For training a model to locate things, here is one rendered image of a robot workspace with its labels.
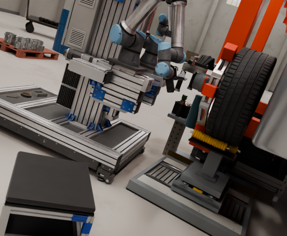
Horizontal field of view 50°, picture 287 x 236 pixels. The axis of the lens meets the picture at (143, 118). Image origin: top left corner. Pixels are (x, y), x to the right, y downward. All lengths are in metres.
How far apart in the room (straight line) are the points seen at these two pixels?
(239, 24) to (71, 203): 2.02
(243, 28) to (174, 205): 1.52
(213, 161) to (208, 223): 0.46
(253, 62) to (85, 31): 1.20
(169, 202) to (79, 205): 0.96
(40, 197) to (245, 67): 1.38
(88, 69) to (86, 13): 0.49
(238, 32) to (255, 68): 0.79
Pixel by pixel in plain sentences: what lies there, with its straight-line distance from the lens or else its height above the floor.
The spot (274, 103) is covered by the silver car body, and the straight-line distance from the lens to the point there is 1.40.
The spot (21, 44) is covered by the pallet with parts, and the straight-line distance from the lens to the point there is 5.62.
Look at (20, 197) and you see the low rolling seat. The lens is 1.28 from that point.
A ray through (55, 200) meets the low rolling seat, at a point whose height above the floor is 0.34.
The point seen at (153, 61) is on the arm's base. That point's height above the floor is 0.85.
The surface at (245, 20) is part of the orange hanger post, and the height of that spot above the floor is 1.40.
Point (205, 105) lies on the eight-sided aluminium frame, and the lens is 2.04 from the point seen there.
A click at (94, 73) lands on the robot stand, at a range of 2.07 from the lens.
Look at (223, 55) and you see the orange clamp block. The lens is 2.09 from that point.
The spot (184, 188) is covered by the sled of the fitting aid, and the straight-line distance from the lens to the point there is 2.25.
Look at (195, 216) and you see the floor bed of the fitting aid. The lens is 2.13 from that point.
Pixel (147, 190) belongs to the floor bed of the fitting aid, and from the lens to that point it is 2.18.
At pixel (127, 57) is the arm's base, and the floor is 0.86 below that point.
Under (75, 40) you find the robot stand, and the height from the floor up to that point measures 0.83.
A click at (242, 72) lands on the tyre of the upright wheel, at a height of 1.02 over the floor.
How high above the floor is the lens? 1.05
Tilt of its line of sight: 15 degrees down
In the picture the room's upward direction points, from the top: 20 degrees clockwise
